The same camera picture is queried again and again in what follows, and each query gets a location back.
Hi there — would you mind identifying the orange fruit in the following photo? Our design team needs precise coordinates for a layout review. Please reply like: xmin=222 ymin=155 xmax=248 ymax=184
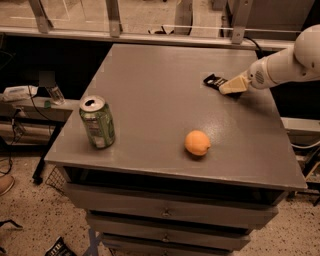
xmin=184 ymin=130 xmax=211 ymax=156

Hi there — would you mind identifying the black cable behind table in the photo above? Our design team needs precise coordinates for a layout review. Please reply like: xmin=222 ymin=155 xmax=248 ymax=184
xmin=243 ymin=36 xmax=266 ymax=59

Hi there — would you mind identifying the middle grey drawer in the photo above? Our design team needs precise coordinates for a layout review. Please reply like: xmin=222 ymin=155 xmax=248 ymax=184
xmin=85 ymin=213 xmax=252 ymax=252

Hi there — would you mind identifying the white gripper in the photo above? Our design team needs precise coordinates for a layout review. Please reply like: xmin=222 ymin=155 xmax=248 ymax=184
xmin=219 ymin=57 xmax=276 ymax=95

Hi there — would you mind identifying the clear plastic bottle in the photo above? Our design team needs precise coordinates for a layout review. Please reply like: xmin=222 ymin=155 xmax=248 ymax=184
xmin=46 ymin=85 xmax=65 ymax=105

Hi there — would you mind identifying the white wipes packet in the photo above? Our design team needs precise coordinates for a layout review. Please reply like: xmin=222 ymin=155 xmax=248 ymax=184
xmin=3 ymin=85 xmax=38 ymax=102

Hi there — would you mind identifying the green soda can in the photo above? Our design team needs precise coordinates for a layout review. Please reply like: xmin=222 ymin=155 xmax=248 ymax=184
xmin=79 ymin=95 xmax=115 ymax=149

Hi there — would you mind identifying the grey drawer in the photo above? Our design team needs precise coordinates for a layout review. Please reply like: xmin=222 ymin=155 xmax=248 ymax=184
xmin=100 ymin=233 xmax=231 ymax=256
xmin=85 ymin=213 xmax=252 ymax=252
xmin=64 ymin=183 xmax=278 ymax=229

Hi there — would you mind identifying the metal window railing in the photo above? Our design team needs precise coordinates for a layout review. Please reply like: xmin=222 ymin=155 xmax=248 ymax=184
xmin=0 ymin=0 xmax=320 ymax=53

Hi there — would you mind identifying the black rxbar chocolate bar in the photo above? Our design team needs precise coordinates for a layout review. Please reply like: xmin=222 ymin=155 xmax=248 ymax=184
xmin=203 ymin=74 xmax=242 ymax=99

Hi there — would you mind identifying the black snack bag on floor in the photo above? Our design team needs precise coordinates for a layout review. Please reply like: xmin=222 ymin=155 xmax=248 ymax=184
xmin=45 ymin=237 xmax=77 ymax=256

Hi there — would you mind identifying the grey drawer cabinet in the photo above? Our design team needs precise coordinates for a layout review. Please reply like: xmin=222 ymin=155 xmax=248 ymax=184
xmin=44 ymin=43 xmax=308 ymax=256

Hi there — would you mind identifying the low grey side shelf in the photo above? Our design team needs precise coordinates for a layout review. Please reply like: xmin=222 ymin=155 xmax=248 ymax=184
xmin=0 ymin=97 xmax=79 ymax=185

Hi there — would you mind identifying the bottom grey drawer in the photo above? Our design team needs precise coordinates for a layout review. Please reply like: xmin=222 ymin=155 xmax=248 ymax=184
xmin=100 ymin=233 xmax=231 ymax=256

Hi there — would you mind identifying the top grey drawer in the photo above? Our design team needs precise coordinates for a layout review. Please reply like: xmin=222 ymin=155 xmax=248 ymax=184
xmin=64 ymin=183 xmax=278 ymax=229

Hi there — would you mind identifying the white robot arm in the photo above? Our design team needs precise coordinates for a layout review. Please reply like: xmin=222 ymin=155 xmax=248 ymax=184
xmin=219 ymin=24 xmax=320 ymax=95

